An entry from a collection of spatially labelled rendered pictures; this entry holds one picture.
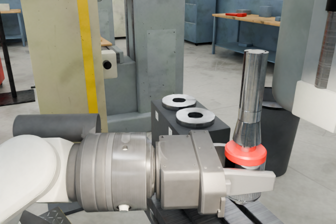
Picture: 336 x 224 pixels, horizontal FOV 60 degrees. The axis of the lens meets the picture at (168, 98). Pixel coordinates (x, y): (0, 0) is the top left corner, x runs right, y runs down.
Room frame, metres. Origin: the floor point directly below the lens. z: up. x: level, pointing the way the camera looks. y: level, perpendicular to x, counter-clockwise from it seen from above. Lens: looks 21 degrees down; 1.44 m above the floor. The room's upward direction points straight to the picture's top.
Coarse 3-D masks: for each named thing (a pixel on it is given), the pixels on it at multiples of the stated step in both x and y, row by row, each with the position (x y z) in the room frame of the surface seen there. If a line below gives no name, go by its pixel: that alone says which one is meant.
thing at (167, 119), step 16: (176, 96) 0.73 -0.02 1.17; (160, 112) 0.66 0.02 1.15; (176, 112) 0.62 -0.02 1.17; (192, 112) 0.63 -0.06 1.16; (208, 112) 0.62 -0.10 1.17; (160, 128) 0.66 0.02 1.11; (176, 128) 0.57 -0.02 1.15; (192, 128) 0.57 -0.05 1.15; (208, 128) 0.57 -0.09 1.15; (224, 128) 0.57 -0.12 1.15
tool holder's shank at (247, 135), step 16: (256, 64) 0.28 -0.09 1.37; (256, 80) 0.28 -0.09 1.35; (240, 96) 0.30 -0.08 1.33; (256, 96) 0.28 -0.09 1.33; (240, 112) 0.29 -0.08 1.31; (256, 112) 0.28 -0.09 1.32; (240, 128) 0.29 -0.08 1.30; (256, 128) 0.28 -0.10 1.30; (240, 144) 0.28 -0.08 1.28; (256, 144) 0.28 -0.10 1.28
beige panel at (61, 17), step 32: (32, 0) 1.70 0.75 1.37; (64, 0) 1.77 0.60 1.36; (96, 0) 1.85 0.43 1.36; (32, 32) 1.69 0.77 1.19; (64, 32) 1.76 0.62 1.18; (96, 32) 1.85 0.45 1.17; (32, 64) 1.68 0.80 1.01; (64, 64) 1.75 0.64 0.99; (96, 64) 1.84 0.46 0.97; (64, 96) 1.74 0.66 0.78; (96, 96) 1.83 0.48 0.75
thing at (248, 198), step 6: (228, 162) 0.28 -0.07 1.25; (264, 162) 0.28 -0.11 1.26; (246, 168) 0.27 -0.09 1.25; (252, 168) 0.27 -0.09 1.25; (258, 168) 0.27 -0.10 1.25; (258, 192) 0.27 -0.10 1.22; (234, 198) 0.27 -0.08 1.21; (240, 198) 0.27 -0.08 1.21; (246, 198) 0.27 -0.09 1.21; (252, 198) 0.27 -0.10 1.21; (258, 198) 0.28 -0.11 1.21
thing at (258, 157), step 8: (232, 144) 0.30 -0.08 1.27; (224, 152) 0.29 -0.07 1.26; (232, 152) 0.28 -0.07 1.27; (240, 152) 0.28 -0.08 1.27; (248, 152) 0.28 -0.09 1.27; (256, 152) 0.28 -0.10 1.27; (264, 152) 0.28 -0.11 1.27; (232, 160) 0.28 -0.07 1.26; (240, 160) 0.27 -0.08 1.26; (248, 160) 0.27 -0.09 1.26; (256, 160) 0.27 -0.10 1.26; (264, 160) 0.28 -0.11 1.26
